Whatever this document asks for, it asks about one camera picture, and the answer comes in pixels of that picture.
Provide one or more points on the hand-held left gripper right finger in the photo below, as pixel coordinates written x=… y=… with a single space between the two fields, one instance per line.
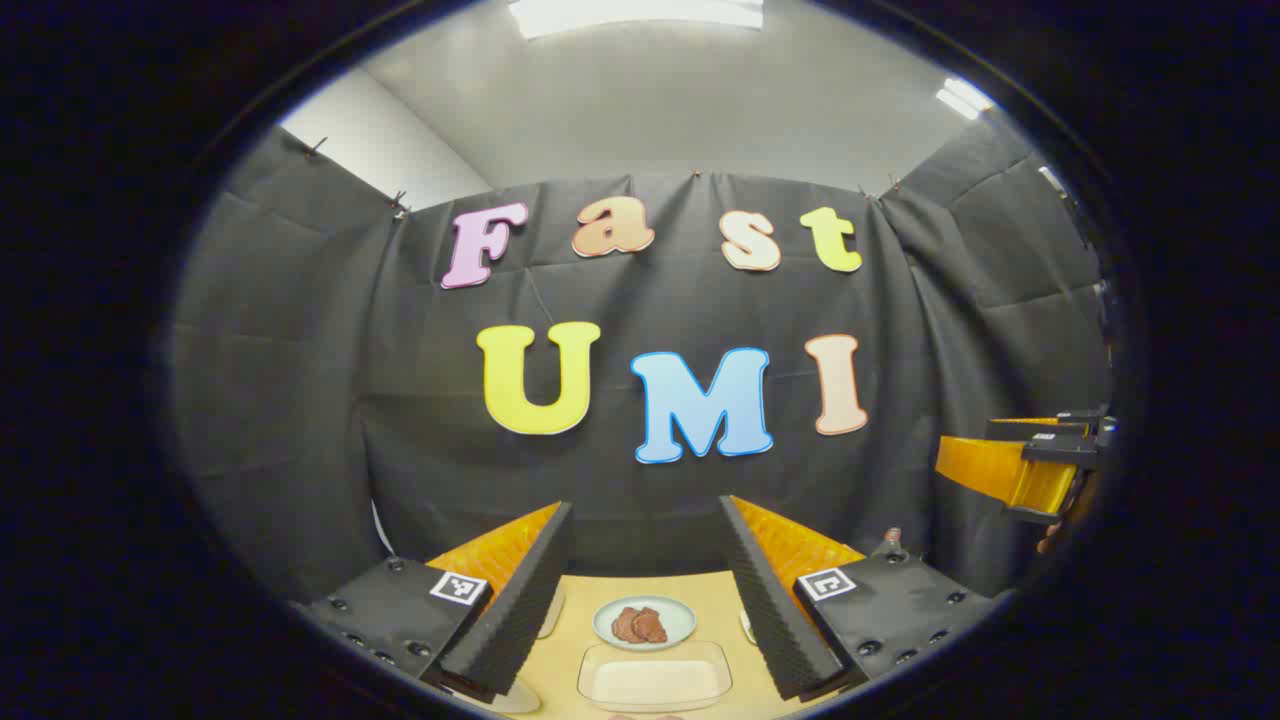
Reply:
x=770 y=610

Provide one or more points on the black backdrop cloth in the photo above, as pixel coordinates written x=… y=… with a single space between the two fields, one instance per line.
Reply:
x=300 y=400

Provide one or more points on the small ceiling light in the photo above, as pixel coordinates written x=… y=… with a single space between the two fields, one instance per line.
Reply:
x=965 y=98

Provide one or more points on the large ceiling light panel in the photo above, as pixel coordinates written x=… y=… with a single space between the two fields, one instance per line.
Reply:
x=640 y=12

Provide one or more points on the small metal cloth clip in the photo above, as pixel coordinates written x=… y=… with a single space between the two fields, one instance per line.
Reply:
x=315 y=147
x=400 y=207

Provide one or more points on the brown meat piece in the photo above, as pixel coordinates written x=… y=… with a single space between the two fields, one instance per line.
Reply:
x=650 y=625
x=625 y=625

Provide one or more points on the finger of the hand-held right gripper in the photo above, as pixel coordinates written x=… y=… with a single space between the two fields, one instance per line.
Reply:
x=1050 y=423
x=990 y=465

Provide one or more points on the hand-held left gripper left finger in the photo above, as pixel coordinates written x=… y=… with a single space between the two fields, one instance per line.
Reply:
x=520 y=600

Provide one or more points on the clear glass rectangular dish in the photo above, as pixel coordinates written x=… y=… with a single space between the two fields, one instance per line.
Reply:
x=655 y=682

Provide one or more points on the pale green plate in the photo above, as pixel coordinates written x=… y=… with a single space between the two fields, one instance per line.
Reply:
x=675 y=615

